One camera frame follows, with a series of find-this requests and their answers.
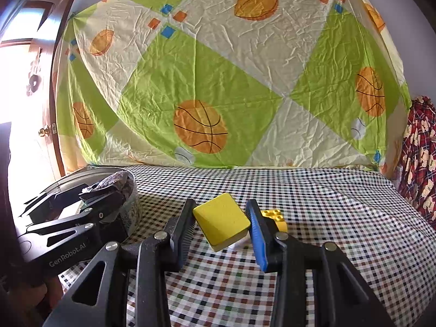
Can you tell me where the yellow foam sponge block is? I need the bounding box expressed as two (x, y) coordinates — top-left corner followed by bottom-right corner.
(193, 193), (250, 252)

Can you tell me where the left hand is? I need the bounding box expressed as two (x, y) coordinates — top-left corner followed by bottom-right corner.
(1, 274), (63, 326)

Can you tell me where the yellow face toy brick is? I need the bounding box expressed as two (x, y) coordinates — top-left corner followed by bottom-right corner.
(261, 209), (288, 232)

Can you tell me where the round metal cookie tin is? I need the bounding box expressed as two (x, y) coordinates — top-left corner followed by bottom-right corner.
(41, 166), (140, 241)

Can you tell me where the checkered tablecloth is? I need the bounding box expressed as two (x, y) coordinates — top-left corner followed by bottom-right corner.
(47, 165), (435, 326)

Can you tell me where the red bear patterned fabric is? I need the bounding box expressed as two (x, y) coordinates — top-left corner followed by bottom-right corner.
(398, 96), (436, 227)

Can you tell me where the brown wooden door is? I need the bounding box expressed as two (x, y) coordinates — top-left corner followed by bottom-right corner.
(0, 0), (79, 178)

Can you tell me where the green basketball bedsheet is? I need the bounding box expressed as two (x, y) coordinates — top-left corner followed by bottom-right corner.
(55, 0), (411, 177)

